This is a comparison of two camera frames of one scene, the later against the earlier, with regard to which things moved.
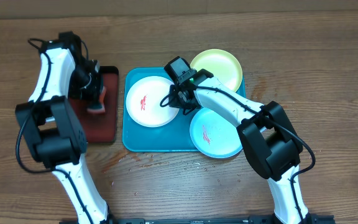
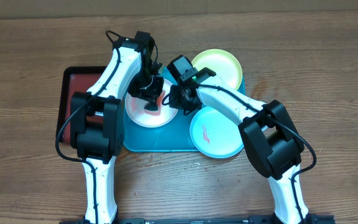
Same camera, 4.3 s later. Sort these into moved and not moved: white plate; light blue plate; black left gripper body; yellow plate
Moved: black left gripper body
Not moved: white plate; light blue plate; yellow plate
